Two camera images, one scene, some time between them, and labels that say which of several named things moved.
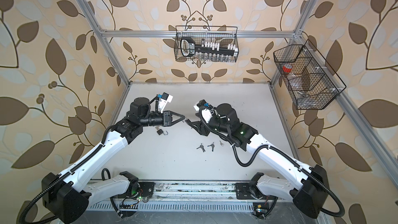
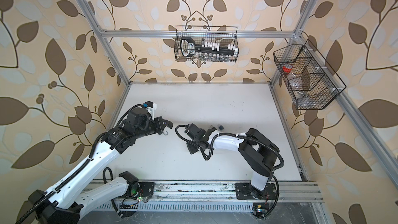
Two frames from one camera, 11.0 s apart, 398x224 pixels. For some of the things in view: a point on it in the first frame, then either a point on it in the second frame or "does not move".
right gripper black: (202, 126) → (192, 150)
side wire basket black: (311, 83) does not move
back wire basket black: (206, 43) does not move
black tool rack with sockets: (208, 51) does not move
